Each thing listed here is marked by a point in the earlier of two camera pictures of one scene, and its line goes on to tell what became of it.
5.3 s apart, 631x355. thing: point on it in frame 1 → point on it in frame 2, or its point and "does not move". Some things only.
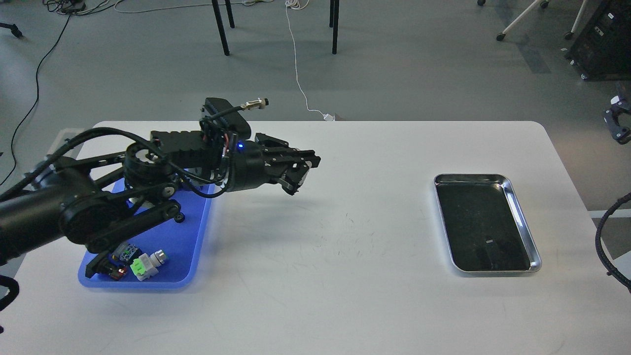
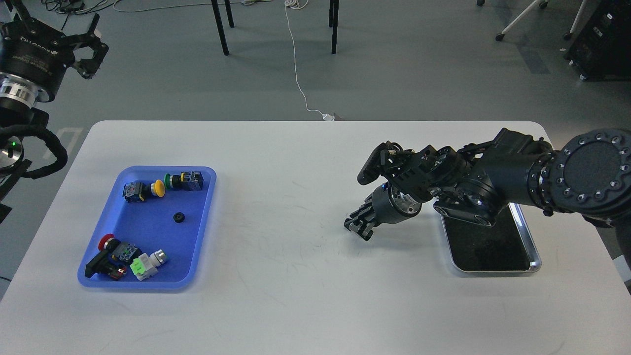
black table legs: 222,33 does not move
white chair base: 543,4 does not move
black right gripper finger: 622,135 → 387,206
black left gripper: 254,164 → 34,58
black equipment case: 602,50 does not move
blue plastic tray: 184,241 does not move
